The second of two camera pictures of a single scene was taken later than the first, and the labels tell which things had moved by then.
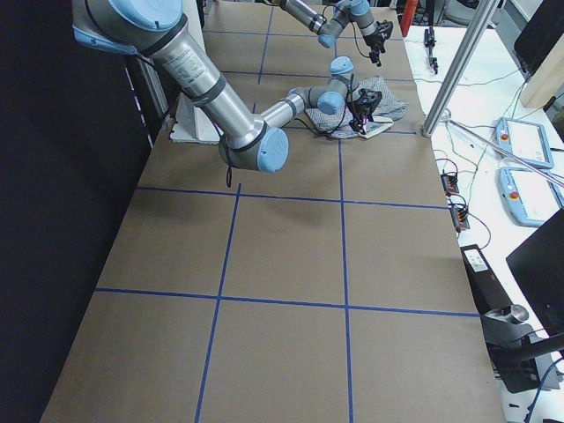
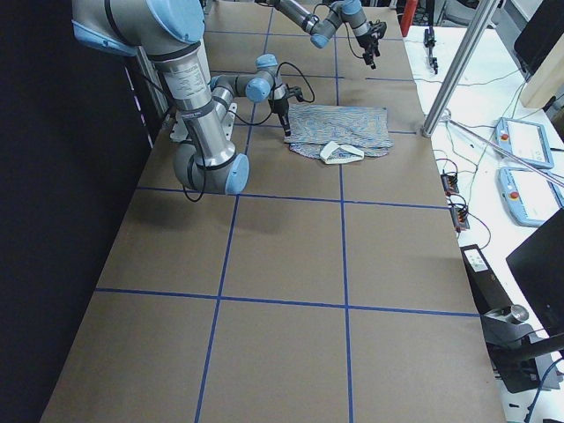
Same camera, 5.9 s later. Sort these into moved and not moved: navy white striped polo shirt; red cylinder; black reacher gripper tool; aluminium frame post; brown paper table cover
Moved: navy white striped polo shirt
Not moved: red cylinder; aluminium frame post; brown paper table cover; black reacher gripper tool
